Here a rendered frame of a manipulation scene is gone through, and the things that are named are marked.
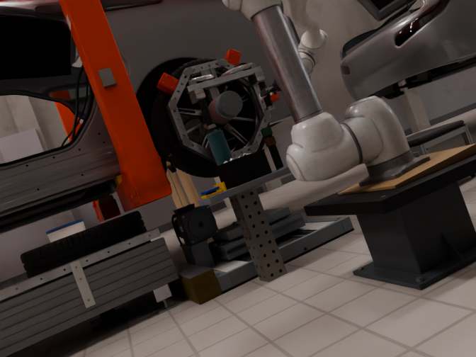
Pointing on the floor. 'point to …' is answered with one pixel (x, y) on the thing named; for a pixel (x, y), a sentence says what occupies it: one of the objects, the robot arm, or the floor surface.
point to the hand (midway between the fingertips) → (265, 94)
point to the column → (258, 235)
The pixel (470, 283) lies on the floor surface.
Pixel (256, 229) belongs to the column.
